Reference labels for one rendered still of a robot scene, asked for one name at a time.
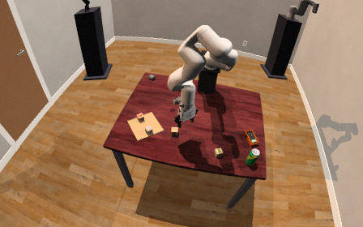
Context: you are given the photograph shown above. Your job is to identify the green drink can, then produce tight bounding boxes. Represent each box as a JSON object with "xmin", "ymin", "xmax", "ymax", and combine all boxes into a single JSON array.
[{"xmin": 246, "ymin": 148, "xmax": 260, "ymax": 165}]

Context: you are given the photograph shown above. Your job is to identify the beige mat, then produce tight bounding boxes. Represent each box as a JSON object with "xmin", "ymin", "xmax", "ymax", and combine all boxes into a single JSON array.
[{"xmin": 128, "ymin": 112, "xmax": 163, "ymax": 141}]

